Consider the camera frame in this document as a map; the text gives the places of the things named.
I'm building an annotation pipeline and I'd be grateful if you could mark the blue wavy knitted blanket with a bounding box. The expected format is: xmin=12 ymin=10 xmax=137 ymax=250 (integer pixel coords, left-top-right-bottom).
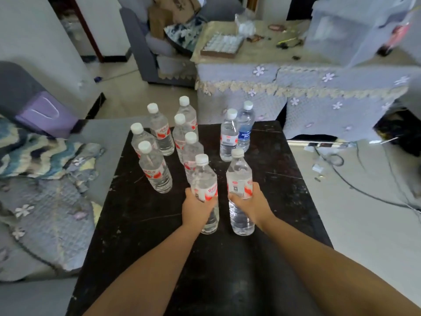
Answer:
xmin=0 ymin=115 xmax=106 ymax=181

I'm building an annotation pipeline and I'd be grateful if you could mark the dark wooden door frame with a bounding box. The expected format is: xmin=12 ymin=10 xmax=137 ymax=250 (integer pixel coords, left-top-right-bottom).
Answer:
xmin=66 ymin=0 xmax=132 ymax=63

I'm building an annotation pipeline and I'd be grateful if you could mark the purple cushion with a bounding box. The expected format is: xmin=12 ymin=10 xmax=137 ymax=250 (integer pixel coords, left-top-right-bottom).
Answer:
xmin=15 ymin=91 xmax=79 ymax=138

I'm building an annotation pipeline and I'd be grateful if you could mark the cluster of red-label bottles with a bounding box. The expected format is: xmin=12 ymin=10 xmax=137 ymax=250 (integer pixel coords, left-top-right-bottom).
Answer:
xmin=130 ymin=96 xmax=239 ymax=194

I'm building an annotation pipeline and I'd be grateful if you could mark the clear plastic bag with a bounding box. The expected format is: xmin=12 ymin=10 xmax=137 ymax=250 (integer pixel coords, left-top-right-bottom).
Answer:
xmin=235 ymin=10 xmax=257 ymax=38

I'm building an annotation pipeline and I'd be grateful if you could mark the brown cardboard box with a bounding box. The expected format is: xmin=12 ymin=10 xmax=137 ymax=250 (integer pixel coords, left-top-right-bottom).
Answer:
xmin=148 ymin=0 xmax=204 ymax=40

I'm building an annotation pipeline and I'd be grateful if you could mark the blue-label plastic water bottle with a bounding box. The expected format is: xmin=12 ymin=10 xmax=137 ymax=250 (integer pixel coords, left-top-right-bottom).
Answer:
xmin=237 ymin=101 xmax=256 ymax=153

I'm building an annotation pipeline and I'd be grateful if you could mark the translucent plastic storage box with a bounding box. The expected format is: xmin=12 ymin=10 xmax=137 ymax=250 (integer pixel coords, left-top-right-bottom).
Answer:
xmin=304 ymin=0 xmax=418 ymax=68

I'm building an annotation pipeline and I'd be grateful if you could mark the person's left forearm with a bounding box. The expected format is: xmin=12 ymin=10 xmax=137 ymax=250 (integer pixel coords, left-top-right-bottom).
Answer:
xmin=82 ymin=224 xmax=202 ymax=316

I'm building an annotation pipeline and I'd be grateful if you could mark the grey quilted floral sofa cover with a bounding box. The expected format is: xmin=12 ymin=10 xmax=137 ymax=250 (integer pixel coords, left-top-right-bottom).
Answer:
xmin=0 ymin=141 xmax=106 ymax=282

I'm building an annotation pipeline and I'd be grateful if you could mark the red-label plastic water bottle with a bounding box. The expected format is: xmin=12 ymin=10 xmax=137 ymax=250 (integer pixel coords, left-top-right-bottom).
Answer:
xmin=191 ymin=154 xmax=220 ymax=235
xmin=226 ymin=148 xmax=255 ymax=236

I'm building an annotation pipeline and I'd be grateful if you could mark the blue white patterned cushion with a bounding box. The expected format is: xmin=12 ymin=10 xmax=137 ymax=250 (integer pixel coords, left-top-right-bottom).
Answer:
xmin=164 ymin=16 xmax=208 ymax=54

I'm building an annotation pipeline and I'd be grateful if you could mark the grey armchair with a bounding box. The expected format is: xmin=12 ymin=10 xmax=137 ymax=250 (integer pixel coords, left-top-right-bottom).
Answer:
xmin=119 ymin=0 xmax=245 ymax=88

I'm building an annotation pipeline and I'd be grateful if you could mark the person's right forearm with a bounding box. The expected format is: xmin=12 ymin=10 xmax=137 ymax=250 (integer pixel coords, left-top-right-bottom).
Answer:
xmin=257 ymin=214 xmax=421 ymax=316

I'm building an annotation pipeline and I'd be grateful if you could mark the white power strip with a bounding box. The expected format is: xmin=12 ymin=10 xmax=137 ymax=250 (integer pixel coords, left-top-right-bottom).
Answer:
xmin=287 ymin=140 xmax=357 ymax=149

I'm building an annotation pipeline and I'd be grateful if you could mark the black cable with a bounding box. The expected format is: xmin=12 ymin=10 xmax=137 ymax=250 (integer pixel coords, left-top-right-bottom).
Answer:
xmin=312 ymin=146 xmax=421 ymax=212

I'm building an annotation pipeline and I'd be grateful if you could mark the person's right hand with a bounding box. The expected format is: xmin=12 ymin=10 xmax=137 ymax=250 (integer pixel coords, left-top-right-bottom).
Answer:
xmin=228 ymin=182 xmax=276 ymax=232

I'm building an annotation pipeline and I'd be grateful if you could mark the person's left hand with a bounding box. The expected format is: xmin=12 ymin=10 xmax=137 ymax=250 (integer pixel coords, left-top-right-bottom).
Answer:
xmin=182 ymin=187 xmax=218 ymax=233

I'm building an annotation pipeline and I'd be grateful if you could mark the grey sofa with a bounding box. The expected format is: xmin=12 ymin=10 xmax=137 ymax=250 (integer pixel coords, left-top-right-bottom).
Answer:
xmin=0 ymin=61 xmax=147 ymax=316

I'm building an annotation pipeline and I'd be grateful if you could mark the tray of small white containers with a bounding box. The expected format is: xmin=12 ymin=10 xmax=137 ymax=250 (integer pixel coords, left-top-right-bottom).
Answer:
xmin=201 ymin=33 xmax=245 ymax=58

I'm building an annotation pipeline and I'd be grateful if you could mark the grey floral lace-trimmed furniture cover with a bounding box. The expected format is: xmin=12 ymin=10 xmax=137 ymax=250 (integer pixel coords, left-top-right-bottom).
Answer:
xmin=195 ymin=62 xmax=416 ymax=142

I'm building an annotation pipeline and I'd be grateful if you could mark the yellow green small tool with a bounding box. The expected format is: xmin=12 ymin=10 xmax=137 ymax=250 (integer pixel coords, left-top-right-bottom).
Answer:
xmin=276 ymin=37 xmax=305 ymax=50

